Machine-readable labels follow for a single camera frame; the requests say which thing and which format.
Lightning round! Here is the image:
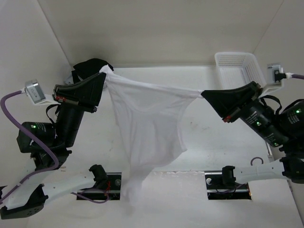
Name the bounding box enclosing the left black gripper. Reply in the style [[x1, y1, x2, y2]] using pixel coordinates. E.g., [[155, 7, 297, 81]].
[[55, 71, 109, 147]]

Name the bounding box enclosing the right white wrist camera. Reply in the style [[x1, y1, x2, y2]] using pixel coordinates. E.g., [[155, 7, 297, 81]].
[[263, 63, 286, 95]]

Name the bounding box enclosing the top black folded tank top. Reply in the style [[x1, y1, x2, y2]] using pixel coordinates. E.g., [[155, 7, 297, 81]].
[[73, 58, 114, 79]]

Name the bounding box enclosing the white plastic basket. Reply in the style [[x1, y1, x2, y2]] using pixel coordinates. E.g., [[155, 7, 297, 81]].
[[214, 52, 266, 89]]

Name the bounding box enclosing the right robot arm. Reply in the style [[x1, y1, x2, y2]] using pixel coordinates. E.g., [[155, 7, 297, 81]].
[[201, 82, 304, 189]]

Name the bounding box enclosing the white tank top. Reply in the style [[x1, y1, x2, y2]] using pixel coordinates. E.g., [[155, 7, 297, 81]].
[[99, 65, 202, 205]]

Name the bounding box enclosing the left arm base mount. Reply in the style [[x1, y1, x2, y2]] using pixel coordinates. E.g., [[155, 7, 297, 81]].
[[77, 172, 122, 202]]

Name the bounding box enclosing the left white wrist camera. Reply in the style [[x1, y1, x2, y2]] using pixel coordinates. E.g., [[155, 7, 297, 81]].
[[25, 79, 54, 105]]

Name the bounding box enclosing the grey folded tank top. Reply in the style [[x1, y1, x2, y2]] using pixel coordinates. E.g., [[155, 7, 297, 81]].
[[64, 75, 74, 85]]

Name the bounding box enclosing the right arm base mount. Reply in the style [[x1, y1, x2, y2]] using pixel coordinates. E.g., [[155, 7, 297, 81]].
[[205, 172, 252, 200]]

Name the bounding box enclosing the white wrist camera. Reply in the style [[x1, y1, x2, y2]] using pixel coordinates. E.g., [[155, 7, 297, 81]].
[[25, 79, 54, 105], [263, 63, 286, 95]]

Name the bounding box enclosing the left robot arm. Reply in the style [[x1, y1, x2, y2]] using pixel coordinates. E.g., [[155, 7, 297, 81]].
[[0, 73, 108, 219]]

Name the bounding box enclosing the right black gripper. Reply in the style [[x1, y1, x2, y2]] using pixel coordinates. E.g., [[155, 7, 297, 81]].
[[200, 79, 288, 145]]

